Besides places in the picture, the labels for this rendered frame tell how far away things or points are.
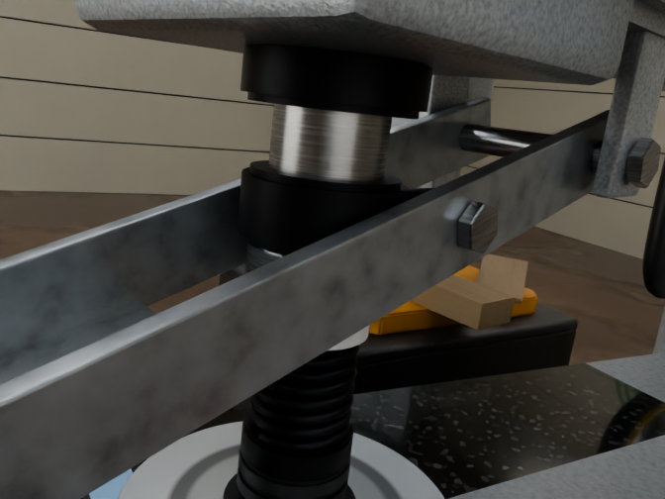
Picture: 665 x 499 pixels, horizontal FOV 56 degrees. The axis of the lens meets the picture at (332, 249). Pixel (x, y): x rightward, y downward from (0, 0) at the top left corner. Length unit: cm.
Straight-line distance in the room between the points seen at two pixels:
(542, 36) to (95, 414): 23
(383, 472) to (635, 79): 31
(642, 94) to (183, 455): 39
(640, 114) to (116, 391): 36
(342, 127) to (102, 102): 608
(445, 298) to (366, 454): 71
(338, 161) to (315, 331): 9
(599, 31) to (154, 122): 622
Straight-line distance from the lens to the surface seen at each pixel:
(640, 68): 45
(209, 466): 46
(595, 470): 60
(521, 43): 27
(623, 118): 44
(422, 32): 22
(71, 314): 34
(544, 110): 742
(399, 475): 47
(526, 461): 58
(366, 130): 32
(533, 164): 40
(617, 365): 85
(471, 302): 112
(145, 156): 649
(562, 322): 142
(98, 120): 638
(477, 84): 128
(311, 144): 31
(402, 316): 115
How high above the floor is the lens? 115
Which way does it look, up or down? 14 degrees down
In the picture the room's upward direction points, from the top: 7 degrees clockwise
